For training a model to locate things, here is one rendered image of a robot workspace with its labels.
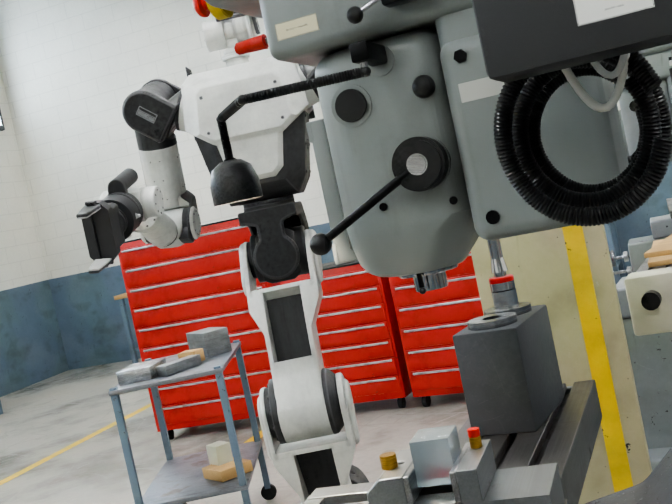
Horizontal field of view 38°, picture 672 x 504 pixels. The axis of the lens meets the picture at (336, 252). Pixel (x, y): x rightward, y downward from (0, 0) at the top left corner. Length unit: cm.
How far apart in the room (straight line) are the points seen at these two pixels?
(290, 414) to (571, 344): 131
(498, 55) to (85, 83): 1158
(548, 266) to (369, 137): 187
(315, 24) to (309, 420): 101
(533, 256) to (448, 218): 184
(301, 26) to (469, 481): 62
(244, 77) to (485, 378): 84
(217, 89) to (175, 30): 974
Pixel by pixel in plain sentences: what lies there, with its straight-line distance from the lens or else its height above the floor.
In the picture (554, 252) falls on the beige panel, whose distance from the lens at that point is 309.
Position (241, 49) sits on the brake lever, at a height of 170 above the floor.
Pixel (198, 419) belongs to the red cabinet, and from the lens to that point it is 693.
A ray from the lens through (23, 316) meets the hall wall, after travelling 1248.
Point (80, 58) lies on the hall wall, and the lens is 1252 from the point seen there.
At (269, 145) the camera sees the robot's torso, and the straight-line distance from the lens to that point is 210.
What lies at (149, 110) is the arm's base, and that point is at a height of 171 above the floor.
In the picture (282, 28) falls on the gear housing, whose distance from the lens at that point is 131.
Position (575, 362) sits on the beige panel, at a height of 78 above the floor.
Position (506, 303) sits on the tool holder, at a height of 118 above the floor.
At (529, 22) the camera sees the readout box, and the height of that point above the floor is 156.
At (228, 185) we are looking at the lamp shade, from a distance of 136.
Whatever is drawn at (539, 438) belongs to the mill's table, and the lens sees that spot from 170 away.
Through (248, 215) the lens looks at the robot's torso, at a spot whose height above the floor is 144.
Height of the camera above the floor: 143
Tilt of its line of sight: 3 degrees down
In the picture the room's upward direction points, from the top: 12 degrees counter-clockwise
